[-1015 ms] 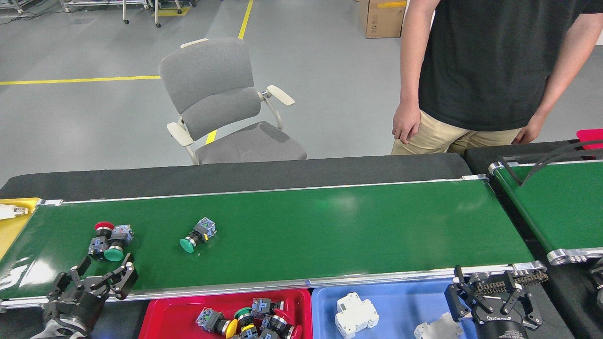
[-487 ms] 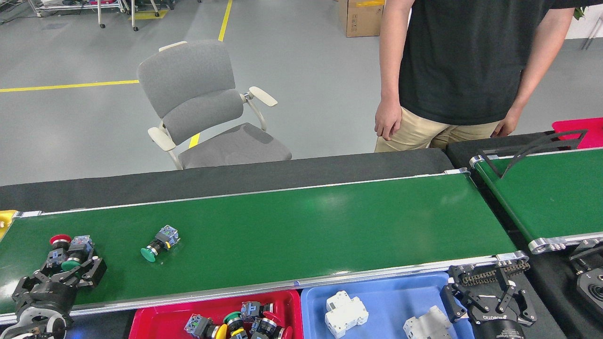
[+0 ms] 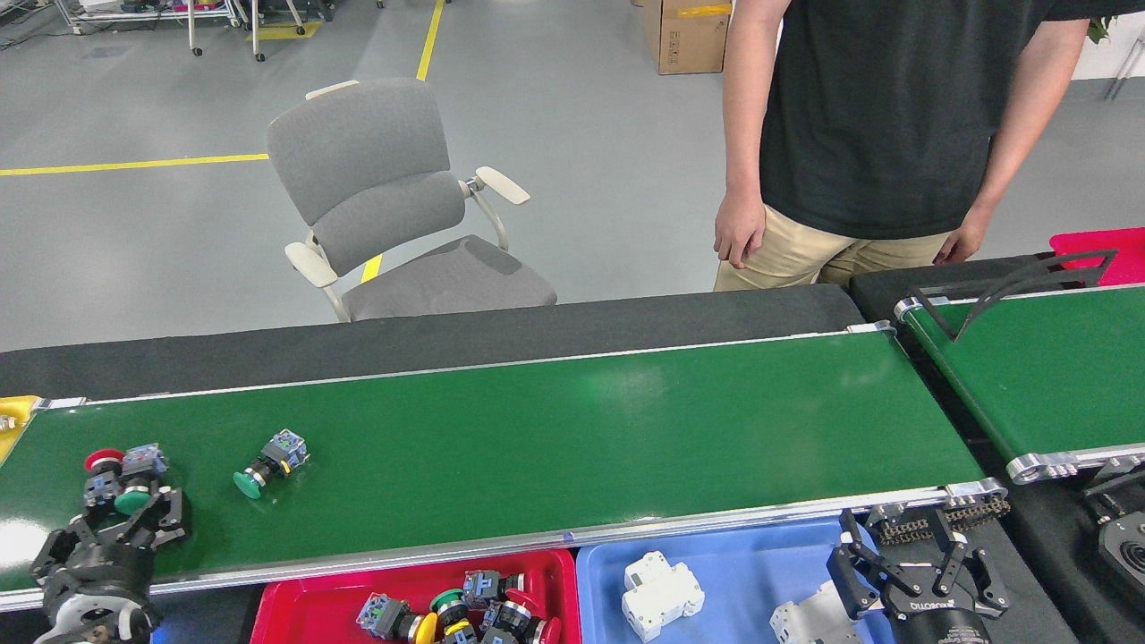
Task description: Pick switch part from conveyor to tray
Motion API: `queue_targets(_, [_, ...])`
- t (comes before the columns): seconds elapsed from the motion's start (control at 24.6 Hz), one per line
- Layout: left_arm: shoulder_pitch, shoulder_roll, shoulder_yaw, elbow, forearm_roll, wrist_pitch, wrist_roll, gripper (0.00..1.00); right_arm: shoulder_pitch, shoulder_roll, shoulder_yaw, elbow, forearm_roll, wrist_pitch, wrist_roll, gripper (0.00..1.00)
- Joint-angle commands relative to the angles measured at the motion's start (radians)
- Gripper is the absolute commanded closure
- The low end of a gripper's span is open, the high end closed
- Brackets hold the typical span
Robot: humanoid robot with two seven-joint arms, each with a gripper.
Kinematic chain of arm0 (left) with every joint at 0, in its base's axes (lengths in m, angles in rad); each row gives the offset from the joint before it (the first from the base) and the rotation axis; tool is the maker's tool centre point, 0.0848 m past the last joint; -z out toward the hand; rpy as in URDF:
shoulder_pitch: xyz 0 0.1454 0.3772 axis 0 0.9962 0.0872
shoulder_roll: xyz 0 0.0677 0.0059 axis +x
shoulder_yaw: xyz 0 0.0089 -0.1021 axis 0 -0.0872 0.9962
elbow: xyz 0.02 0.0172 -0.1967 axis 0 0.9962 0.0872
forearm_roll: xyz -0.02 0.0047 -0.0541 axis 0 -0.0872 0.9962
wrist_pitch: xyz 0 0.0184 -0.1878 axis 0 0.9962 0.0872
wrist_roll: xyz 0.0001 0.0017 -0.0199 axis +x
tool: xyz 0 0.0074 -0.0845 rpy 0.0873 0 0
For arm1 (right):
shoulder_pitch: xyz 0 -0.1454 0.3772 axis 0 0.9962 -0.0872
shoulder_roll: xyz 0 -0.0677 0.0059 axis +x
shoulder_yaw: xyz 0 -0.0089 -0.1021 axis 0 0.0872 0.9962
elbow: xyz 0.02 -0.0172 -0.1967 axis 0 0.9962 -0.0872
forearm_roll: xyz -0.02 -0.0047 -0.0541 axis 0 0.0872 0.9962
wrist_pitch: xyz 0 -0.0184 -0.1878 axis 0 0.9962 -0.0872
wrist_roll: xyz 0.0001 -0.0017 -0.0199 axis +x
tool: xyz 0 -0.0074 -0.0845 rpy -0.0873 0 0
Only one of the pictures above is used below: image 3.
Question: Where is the metal wheeled rack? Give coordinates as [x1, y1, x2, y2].
[49, 0, 242, 35]

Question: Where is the black feeder table cover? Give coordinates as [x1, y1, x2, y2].
[848, 255, 1145, 359]

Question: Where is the cardboard box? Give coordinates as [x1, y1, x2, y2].
[644, 0, 733, 75]

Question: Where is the red bin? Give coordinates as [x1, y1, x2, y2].
[1049, 228, 1145, 287]

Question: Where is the green feeder conveyor belt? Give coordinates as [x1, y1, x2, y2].
[895, 284, 1145, 486]

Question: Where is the yellow push button switch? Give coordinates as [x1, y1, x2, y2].
[356, 592, 439, 644]

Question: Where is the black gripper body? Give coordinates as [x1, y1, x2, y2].
[881, 590, 996, 644]
[40, 537, 155, 618]

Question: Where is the black conveyor motor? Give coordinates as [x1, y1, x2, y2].
[1081, 456, 1145, 618]

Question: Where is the black guide bracket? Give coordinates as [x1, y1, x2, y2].
[908, 250, 1119, 343]

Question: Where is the conveyor drive chain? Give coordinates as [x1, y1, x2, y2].
[866, 496, 1012, 547]

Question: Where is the person's right hand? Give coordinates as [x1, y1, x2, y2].
[714, 190, 768, 270]

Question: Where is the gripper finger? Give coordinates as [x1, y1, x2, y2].
[926, 528, 1010, 620]
[826, 508, 906, 620]
[106, 486, 191, 551]
[30, 514, 101, 587]

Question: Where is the red plastic tray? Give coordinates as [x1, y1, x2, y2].
[250, 548, 582, 644]

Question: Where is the long black fabric cover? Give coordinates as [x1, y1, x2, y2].
[0, 284, 867, 401]

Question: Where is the grey office chair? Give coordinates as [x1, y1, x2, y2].
[267, 78, 557, 323]

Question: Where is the yellow tray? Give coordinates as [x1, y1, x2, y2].
[0, 395, 41, 466]

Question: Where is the person's left hand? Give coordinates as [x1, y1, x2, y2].
[933, 208, 996, 267]

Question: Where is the blue plastic tray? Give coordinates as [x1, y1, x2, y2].
[575, 519, 900, 644]

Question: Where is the long green conveyor belt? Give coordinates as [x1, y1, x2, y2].
[0, 320, 1010, 614]

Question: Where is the white rolling stand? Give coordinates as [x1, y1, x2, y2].
[183, 0, 310, 62]

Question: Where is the person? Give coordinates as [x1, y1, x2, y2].
[713, 0, 1119, 293]

